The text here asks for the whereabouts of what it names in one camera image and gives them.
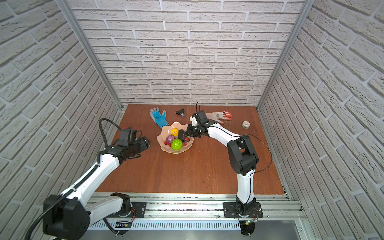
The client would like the dark fake avocado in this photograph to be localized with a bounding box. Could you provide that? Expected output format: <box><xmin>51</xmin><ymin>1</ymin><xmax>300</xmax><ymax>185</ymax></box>
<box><xmin>178</xmin><ymin>129</ymin><xmax>185</xmax><ymax>141</ymax></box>

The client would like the green bumpy fake fruit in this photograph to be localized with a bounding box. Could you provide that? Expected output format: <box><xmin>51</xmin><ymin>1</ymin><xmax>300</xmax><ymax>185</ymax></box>
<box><xmin>171</xmin><ymin>139</ymin><xmax>184</xmax><ymax>151</ymax></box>

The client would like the pink wavy fruit bowl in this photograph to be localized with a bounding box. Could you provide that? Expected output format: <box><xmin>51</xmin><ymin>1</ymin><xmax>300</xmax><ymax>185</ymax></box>
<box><xmin>157</xmin><ymin>122</ymin><xmax>194</xmax><ymax>154</ymax></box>

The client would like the purple fake fruit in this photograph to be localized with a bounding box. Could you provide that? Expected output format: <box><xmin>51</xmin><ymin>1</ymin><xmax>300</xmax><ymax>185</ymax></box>
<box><xmin>167</xmin><ymin>135</ymin><xmax>176</xmax><ymax>144</ymax></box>

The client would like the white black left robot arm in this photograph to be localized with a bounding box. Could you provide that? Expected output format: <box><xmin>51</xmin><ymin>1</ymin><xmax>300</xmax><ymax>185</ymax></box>
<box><xmin>25</xmin><ymin>118</ymin><xmax>151</xmax><ymax>240</ymax></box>

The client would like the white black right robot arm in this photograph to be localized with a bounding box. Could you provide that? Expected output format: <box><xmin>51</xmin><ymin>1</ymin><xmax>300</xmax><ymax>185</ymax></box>
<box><xmin>185</xmin><ymin>111</ymin><xmax>273</xmax><ymax>219</ymax></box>

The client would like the red white work glove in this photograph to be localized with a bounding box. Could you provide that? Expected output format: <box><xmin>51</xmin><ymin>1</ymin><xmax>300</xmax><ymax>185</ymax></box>
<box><xmin>206</xmin><ymin>111</ymin><xmax>233</xmax><ymax>124</ymax></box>

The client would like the blue work glove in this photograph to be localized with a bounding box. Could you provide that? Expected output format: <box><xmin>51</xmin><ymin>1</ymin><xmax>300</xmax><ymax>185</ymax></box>
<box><xmin>150</xmin><ymin>107</ymin><xmax>169</xmax><ymax>129</ymax></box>

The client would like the white tape roll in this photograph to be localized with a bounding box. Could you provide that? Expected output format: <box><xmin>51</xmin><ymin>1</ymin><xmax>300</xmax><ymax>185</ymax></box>
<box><xmin>242</xmin><ymin>121</ymin><xmax>251</xmax><ymax>129</ymax></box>

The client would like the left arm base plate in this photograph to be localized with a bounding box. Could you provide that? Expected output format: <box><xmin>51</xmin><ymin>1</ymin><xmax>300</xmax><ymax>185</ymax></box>
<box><xmin>118</xmin><ymin>202</ymin><xmax>147</xmax><ymax>219</ymax></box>

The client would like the aluminium rail frame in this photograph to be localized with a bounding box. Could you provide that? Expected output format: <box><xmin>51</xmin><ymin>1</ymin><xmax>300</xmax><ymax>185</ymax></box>
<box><xmin>107</xmin><ymin>193</ymin><xmax>315</xmax><ymax>240</ymax></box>

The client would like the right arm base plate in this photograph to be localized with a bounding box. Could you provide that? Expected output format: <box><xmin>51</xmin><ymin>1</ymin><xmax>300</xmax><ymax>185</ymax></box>
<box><xmin>223</xmin><ymin>202</ymin><xmax>264</xmax><ymax>219</ymax></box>

